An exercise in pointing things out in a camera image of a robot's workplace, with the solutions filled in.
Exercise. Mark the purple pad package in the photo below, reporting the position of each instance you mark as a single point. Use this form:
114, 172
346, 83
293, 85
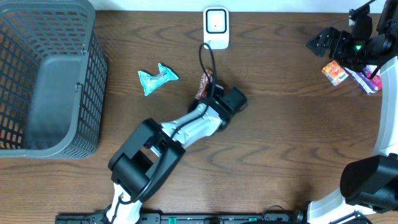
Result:
369, 86

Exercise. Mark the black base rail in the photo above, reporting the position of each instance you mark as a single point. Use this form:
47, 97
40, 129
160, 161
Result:
156, 218

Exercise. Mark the teal wipes packet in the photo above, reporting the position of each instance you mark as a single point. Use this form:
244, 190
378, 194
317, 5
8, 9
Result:
152, 82

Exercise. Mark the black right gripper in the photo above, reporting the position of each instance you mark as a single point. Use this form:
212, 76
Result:
342, 37

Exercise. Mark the white barcode scanner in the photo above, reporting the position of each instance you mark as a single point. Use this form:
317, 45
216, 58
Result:
216, 27

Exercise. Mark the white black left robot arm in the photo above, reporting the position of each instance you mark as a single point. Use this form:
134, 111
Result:
149, 155

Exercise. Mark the orange tissue packet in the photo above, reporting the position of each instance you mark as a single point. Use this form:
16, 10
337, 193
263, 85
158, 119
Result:
334, 73

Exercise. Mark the red orange snack wrapper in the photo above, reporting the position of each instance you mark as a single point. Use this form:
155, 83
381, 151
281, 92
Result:
205, 85

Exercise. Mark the grey plastic basket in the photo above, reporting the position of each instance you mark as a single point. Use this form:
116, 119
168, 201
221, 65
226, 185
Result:
53, 79

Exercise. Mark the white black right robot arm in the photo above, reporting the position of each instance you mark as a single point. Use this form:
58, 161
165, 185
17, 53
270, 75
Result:
369, 185

